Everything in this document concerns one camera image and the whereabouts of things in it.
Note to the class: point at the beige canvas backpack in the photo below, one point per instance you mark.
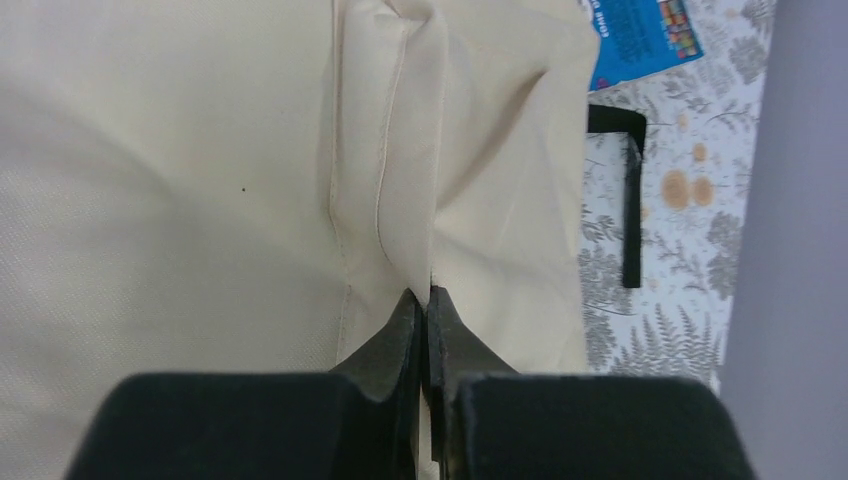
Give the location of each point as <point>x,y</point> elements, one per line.
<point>249,186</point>

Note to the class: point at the blue booklet right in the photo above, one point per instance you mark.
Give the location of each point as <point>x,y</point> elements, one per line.
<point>640,38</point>

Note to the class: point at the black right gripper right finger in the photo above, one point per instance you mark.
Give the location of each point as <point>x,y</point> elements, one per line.
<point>489,421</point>

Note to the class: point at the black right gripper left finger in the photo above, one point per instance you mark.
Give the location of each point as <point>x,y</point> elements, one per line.
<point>358,420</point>

